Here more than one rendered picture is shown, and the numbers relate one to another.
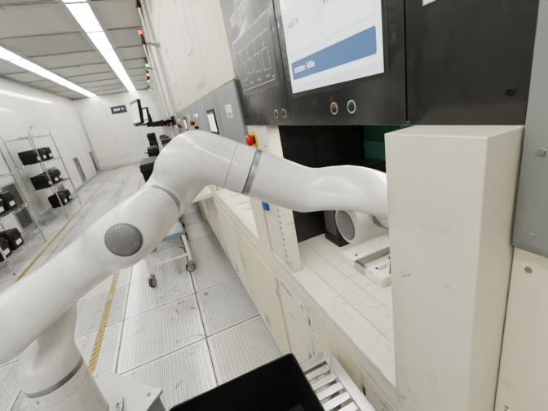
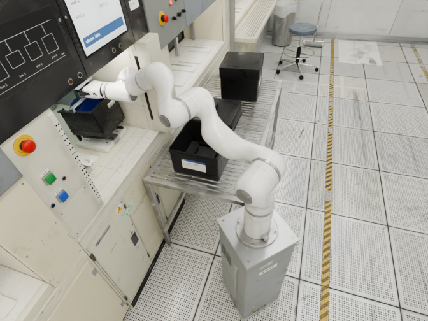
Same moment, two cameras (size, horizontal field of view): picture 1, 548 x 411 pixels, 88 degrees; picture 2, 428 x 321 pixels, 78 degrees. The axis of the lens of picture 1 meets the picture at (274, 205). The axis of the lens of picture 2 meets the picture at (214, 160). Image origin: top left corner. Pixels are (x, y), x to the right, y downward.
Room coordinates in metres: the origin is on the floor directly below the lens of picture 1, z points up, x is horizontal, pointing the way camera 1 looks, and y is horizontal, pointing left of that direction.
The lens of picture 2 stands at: (1.15, 0.88, 1.86)
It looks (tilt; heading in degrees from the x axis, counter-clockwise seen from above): 44 degrees down; 220
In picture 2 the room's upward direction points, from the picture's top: 4 degrees counter-clockwise
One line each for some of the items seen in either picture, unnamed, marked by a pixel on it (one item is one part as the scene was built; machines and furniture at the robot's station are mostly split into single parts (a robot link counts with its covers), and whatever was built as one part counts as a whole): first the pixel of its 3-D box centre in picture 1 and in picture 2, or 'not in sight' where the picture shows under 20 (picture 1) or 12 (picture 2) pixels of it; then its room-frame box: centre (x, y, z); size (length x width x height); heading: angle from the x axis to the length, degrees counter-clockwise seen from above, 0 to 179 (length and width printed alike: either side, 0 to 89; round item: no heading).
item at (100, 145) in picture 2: not in sight; (102, 135); (0.60, -0.43, 0.89); 0.22 x 0.21 x 0.04; 109
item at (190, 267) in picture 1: (166, 240); not in sight; (2.93, 1.25, 0.24); 0.97 x 0.52 x 0.48; 21
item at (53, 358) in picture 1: (42, 324); (256, 192); (0.58, 0.60, 1.07); 0.19 x 0.12 x 0.24; 178
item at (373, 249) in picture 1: (383, 256); (71, 167); (0.85, -0.34, 0.89); 0.22 x 0.21 x 0.04; 109
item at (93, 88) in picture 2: not in sight; (97, 89); (0.56, -0.33, 1.21); 0.11 x 0.10 x 0.07; 108
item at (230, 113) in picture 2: not in sight; (215, 113); (-0.02, -0.05, 0.83); 0.29 x 0.29 x 0.13; 17
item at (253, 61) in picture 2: not in sight; (241, 76); (-0.46, -0.13, 0.89); 0.29 x 0.29 x 0.25; 22
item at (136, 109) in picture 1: (152, 114); not in sight; (3.76, 1.27, 1.59); 0.50 x 0.41 x 0.36; 109
